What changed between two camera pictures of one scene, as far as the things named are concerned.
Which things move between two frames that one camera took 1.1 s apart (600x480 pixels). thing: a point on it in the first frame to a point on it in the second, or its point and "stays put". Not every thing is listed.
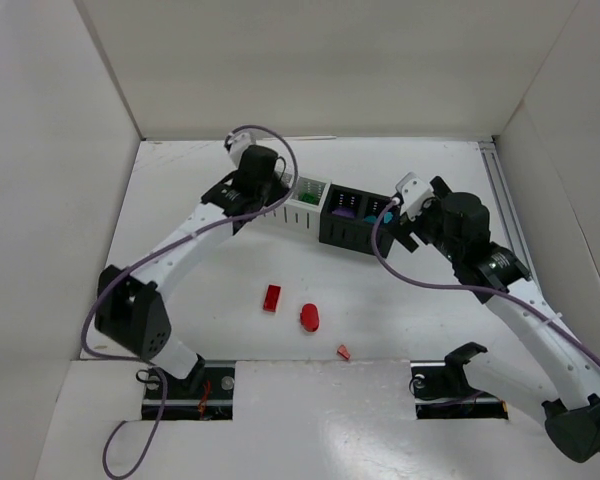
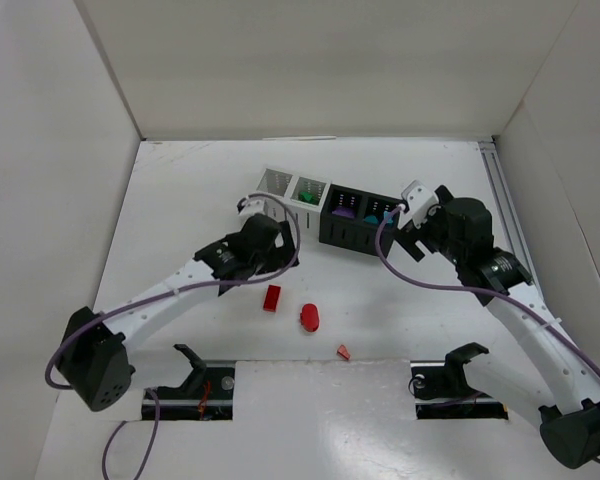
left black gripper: x=273 y=191 to x=284 y=245
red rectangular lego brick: x=271 y=297 stays put
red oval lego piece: x=309 y=317 stays put
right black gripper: x=415 y=230 stays put
